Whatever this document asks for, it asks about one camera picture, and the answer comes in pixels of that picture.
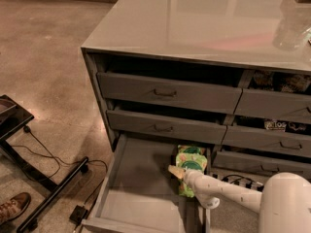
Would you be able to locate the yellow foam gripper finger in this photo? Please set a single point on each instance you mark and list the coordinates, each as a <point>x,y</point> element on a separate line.
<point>177,171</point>

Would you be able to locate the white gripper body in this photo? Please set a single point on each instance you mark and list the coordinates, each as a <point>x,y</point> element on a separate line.
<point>191,179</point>

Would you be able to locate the green dang rice chip bag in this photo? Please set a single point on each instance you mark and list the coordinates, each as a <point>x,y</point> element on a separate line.
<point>190,157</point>

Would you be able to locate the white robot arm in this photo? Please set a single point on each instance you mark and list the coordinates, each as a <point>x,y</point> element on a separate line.
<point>284,205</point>

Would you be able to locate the open bottom left drawer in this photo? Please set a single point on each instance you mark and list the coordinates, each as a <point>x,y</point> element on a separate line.
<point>139,195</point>

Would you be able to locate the bottom right grey drawer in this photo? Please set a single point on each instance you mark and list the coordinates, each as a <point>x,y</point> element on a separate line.
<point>260,165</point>

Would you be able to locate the grey drawer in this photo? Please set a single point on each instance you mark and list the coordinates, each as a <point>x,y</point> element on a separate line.
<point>275,105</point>
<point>268,140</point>
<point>188,95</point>
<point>260,165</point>
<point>166,126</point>

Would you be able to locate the middle left grey drawer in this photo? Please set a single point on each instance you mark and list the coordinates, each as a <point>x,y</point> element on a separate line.
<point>166,126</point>

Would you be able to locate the top left grey drawer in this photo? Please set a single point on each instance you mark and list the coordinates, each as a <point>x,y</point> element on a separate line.
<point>188,95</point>

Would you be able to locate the snack bags in middle drawer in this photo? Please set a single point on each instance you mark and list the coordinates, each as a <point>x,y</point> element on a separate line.
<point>285,126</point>

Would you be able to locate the snack bags in drawer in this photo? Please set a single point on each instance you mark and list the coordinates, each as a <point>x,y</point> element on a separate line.
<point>285,126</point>
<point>282,82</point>

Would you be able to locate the middle right grey drawer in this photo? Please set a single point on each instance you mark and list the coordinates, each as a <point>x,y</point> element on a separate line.
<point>268,140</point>

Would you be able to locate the top right grey drawer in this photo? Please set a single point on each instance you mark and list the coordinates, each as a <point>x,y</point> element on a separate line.
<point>275,105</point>

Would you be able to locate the grey drawer cabinet counter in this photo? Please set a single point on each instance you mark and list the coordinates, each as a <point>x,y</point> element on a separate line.
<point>221,42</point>

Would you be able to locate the snack bags in top drawer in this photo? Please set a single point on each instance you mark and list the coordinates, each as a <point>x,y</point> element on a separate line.
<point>282,82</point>

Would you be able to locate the clear object on counter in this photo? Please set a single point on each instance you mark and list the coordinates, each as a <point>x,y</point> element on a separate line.
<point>291,35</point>

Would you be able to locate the white power strip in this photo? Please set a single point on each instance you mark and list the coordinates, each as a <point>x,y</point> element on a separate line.
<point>240,180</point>

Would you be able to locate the black power adapter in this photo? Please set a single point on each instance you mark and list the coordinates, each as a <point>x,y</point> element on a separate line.
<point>78,214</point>

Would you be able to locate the brown shoe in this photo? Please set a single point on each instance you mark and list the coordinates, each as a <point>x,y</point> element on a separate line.
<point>14,207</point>

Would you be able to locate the black metal stand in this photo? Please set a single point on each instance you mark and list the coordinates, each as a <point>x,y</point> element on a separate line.
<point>13,117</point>

